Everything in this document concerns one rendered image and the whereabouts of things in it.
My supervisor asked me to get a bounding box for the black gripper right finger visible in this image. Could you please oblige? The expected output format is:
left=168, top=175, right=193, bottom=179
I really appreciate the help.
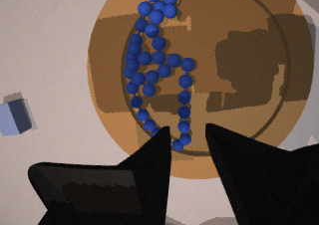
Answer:
left=204, top=122, right=319, bottom=225

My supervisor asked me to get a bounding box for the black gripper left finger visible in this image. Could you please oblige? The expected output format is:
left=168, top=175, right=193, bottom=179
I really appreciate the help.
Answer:
left=28, top=126, right=171, bottom=225

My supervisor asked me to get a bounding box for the blue cube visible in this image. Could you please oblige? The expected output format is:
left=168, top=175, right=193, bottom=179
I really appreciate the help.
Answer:
left=0, top=99, right=32, bottom=137

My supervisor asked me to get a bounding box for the round tan bead board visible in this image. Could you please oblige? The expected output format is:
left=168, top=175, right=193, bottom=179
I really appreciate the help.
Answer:
left=87, top=0, right=314, bottom=180

